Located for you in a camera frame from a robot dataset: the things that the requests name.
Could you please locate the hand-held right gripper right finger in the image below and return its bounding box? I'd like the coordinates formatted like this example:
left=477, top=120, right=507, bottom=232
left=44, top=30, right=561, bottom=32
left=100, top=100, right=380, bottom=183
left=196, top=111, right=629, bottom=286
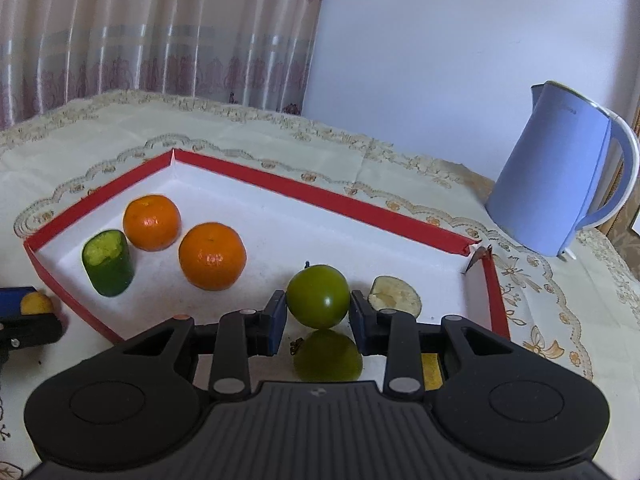
left=350, top=289, right=513, bottom=401

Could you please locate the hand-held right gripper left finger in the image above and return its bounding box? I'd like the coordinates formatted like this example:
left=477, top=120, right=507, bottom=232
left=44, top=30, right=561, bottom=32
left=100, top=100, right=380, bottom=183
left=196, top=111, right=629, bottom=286
left=122, top=290, right=287, bottom=401

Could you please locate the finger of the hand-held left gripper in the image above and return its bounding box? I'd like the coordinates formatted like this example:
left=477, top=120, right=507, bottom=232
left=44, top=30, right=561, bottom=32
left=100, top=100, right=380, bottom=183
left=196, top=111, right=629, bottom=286
left=0, top=287, right=39, bottom=317
left=0, top=312, right=64, bottom=351

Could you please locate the small yellow-green kiwi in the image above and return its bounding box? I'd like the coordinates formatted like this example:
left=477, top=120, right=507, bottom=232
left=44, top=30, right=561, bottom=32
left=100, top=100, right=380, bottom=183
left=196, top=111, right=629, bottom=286
left=21, top=292, right=55, bottom=317

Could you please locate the green tomato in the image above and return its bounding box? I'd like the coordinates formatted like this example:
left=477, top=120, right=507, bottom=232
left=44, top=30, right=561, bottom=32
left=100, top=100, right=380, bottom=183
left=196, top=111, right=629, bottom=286
left=286, top=264, right=351, bottom=331

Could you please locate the orange mandarin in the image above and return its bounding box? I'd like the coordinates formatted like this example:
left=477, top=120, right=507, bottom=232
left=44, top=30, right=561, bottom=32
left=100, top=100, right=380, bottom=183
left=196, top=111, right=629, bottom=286
left=123, top=195, right=182, bottom=252
left=178, top=222, right=248, bottom=292

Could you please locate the red shallow cardboard box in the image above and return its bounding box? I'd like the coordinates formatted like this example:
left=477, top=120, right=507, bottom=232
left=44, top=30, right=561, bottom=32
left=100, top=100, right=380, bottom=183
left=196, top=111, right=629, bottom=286
left=24, top=147, right=511, bottom=346

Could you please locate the green cucumber piece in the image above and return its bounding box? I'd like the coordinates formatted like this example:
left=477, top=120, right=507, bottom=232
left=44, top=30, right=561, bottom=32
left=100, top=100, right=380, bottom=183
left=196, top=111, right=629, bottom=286
left=82, top=229, right=136, bottom=297

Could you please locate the blue electric kettle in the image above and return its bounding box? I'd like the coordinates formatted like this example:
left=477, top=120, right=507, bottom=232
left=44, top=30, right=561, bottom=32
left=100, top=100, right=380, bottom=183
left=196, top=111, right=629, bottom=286
left=486, top=80, right=640, bottom=259

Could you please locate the pink patterned curtain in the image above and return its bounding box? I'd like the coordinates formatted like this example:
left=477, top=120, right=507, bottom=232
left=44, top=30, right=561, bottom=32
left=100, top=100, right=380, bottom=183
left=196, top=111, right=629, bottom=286
left=0, top=0, right=333, bottom=131

